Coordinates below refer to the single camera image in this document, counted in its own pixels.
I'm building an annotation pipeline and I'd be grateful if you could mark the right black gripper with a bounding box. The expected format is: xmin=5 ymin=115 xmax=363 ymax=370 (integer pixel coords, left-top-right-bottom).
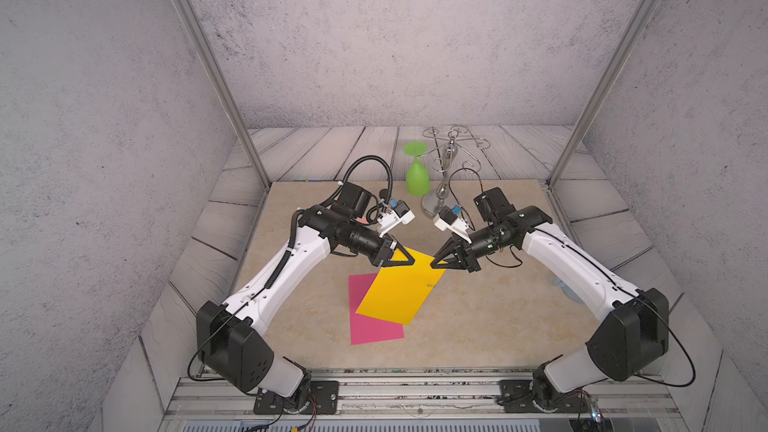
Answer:
xmin=428 ymin=225 xmax=509 ymax=274

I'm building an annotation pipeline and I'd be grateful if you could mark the yellow paper sheet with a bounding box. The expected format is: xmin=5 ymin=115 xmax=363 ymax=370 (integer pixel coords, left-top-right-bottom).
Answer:
xmin=355 ymin=248 xmax=445 ymax=325

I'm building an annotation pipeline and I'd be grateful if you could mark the magenta paper sheet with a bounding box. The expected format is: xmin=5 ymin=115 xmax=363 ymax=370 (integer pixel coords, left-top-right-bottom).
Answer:
xmin=348 ymin=274 xmax=405 ymax=345

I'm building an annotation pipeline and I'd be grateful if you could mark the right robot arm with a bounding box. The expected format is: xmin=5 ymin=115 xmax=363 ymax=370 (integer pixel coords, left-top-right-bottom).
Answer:
xmin=431 ymin=187 xmax=670 ymax=410

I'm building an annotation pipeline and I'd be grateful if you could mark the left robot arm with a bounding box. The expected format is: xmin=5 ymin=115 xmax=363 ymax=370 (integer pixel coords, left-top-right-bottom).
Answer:
xmin=194 ymin=182 xmax=415 ymax=409

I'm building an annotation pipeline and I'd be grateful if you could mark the green plastic wine glass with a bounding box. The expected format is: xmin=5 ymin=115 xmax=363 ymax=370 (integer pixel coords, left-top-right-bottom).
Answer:
xmin=404 ymin=141 xmax=430 ymax=197

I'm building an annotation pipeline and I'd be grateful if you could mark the light blue cup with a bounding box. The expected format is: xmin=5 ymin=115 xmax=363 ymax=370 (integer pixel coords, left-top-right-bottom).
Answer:
xmin=554 ymin=278 xmax=583 ymax=304

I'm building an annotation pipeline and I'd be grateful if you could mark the silver metal hanger stand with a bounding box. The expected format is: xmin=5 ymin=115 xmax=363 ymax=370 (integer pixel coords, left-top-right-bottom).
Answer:
xmin=421 ymin=125 xmax=491 ymax=218

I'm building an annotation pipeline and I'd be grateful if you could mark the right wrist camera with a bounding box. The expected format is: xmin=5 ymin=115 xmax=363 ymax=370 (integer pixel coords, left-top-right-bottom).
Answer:
xmin=433 ymin=205 xmax=471 ymax=243

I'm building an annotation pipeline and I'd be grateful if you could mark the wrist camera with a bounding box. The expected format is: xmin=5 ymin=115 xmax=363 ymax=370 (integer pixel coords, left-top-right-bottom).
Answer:
xmin=377 ymin=200 xmax=415 ymax=237
xmin=433 ymin=205 xmax=471 ymax=243

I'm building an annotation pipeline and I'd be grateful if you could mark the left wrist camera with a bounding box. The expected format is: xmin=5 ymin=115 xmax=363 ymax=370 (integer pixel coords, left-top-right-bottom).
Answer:
xmin=377 ymin=200 xmax=415 ymax=237

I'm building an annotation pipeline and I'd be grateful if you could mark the aluminium front rail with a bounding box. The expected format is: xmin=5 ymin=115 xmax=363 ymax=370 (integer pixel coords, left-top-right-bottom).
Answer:
xmin=160 ymin=369 xmax=687 ymax=431

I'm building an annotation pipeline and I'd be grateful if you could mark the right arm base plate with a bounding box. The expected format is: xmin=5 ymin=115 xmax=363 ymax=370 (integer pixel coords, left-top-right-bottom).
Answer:
xmin=495 ymin=379 xmax=589 ymax=414

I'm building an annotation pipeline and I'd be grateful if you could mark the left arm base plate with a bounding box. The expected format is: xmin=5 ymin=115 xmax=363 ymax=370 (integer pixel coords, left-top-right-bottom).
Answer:
xmin=253 ymin=380 xmax=340 ymax=415

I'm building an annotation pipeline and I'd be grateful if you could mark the left aluminium frame post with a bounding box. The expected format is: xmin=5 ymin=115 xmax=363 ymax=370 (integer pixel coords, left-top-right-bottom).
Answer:
xmin=171 ymin=0 xmax=271 ymax=191

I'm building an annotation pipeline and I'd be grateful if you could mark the aluminium frame post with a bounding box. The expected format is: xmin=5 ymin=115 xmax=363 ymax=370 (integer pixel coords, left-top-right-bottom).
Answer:
xmin=171 ymin=0 xmax=271 ymax=191
xmin=546 ymin=0 xmax=660 ymax=190

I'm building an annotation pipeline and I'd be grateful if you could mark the right aluminium frame post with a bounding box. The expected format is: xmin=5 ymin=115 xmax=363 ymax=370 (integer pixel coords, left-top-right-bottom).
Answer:
xmin=546 ymin=0 xmax=660 ymax=190

